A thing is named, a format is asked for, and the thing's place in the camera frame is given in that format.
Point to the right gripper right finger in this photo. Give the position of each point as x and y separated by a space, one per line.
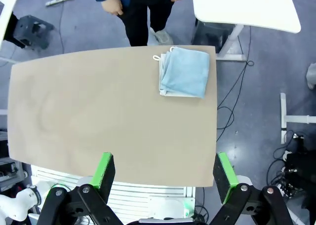
224 178

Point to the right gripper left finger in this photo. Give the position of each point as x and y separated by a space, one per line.
103 175

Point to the light blue towel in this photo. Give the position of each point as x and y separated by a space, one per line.
185 72

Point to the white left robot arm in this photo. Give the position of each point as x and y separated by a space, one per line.
14 205

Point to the person's right hand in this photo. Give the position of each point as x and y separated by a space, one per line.
112 5

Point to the black power equipment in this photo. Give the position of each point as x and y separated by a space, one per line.
303 165

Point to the grey electronics box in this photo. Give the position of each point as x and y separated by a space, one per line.
7 165

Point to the grey sneaker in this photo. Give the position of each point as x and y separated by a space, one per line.
161 36

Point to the black plastic stool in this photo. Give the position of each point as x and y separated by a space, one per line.
32 31

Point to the person in navy jacket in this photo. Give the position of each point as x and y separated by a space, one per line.
138 17

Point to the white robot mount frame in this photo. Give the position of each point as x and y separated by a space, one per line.
138 198

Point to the white table leg frame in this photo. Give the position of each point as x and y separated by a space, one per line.
283 111

